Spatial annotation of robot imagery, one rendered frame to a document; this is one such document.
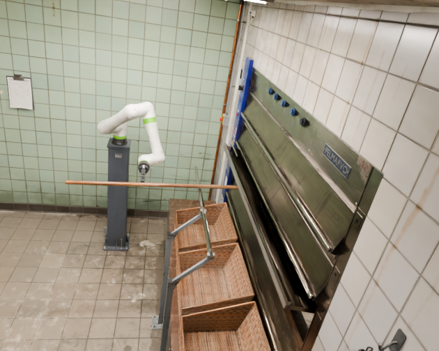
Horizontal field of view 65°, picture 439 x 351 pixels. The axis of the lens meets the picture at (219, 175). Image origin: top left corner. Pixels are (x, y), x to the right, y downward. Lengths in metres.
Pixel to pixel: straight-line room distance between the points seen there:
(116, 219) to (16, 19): 2.09
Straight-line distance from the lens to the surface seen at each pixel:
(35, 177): 4.42
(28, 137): 4.22
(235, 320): 2.46
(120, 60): 3.77
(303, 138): 1.86
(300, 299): 1.67
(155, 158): 3.01
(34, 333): 3.31
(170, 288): 2.27
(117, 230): 3.82
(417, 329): 1.17
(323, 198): 1.60
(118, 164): 3.41
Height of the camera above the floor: 2.51
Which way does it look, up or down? 26 degrees down
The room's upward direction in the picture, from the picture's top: 10 degrees clockwise
